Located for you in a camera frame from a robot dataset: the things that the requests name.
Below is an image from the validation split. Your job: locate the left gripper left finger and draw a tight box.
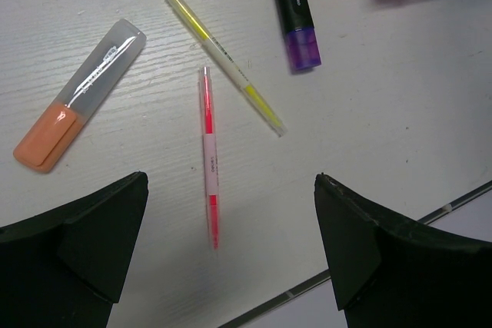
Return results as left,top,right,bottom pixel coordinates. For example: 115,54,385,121
1,172,148,327

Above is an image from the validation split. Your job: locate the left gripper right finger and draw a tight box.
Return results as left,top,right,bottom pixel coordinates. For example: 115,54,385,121
314,174,491,327

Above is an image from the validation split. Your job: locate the purple black highlighter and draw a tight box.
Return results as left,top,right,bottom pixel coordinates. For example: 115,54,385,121
275,0,321,72

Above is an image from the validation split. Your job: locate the orange clear highlighter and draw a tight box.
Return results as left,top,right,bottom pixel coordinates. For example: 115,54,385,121
13,18,147,173

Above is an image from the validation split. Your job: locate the yellow thin pen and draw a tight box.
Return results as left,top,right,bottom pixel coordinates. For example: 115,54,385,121
165,0,287,137

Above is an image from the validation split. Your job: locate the pink thin pen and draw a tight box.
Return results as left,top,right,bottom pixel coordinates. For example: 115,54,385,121
198,67,220,250

